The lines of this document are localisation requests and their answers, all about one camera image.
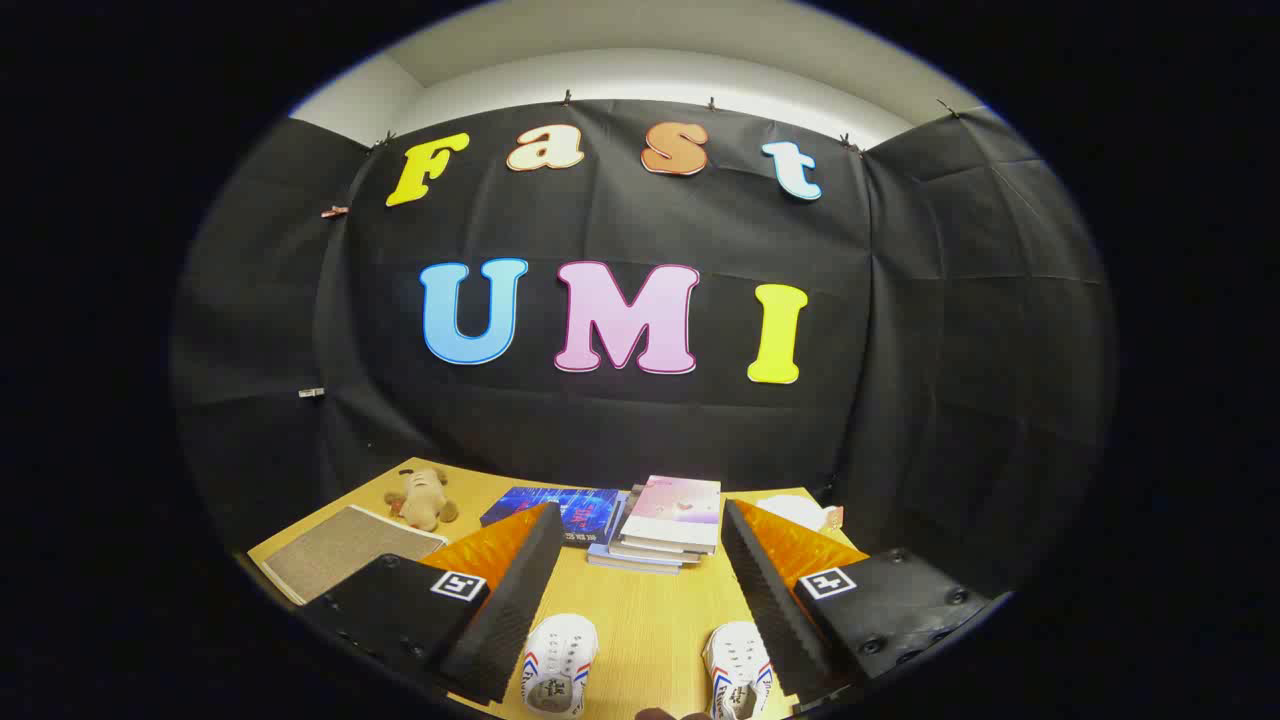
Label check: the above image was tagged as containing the brown plush dog toy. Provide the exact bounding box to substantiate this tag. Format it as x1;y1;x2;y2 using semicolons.
385;467;461;532

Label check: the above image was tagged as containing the white plush toy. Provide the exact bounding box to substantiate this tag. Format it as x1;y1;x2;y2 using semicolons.
757;494;844;533

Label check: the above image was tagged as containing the white canvas shoe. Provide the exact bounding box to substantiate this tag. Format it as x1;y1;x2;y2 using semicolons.
702;621;774;720
520;613;599;719

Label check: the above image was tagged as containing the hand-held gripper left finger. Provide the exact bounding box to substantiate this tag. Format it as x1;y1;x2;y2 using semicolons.
300;502;566;706

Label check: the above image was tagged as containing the beige fabric storage box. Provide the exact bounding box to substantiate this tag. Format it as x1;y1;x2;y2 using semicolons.
248;503;449;607

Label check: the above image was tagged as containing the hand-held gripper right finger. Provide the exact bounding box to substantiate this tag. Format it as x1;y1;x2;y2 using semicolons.
720;498;1001;703

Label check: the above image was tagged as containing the pink cover book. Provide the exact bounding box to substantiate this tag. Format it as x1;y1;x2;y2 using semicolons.
620;475;722;555

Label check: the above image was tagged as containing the black backdrop cloth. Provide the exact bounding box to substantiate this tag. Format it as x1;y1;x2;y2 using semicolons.
170;95;1116;601

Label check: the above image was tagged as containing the light blue cover book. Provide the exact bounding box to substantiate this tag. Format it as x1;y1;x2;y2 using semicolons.
587;543;683;576

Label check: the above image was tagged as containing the grey cover book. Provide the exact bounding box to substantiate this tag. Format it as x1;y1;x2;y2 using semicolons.
607;538;703;565

